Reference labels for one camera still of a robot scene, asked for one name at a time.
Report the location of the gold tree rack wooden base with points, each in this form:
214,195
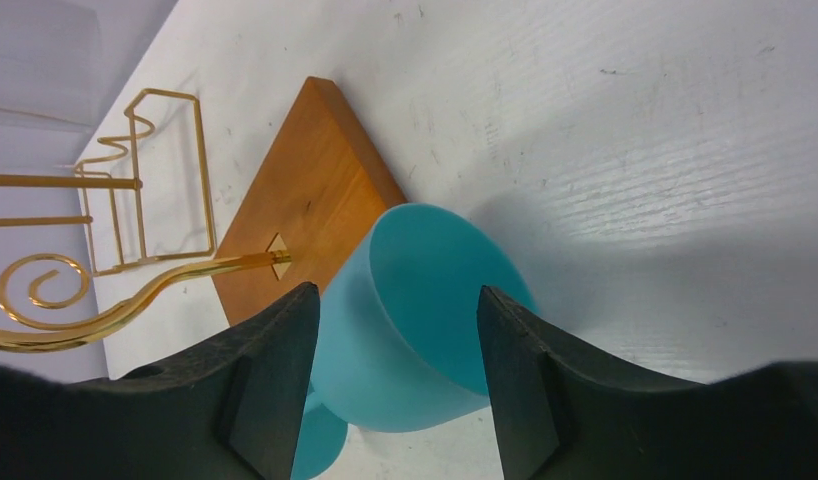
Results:
319,189

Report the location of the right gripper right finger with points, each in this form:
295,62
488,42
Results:
565,409

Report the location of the gold rectangular wire glass rack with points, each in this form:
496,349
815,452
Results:
120,171

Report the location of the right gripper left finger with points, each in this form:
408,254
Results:
229,407

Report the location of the teal plastic goblet front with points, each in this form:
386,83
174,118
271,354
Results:
398,348

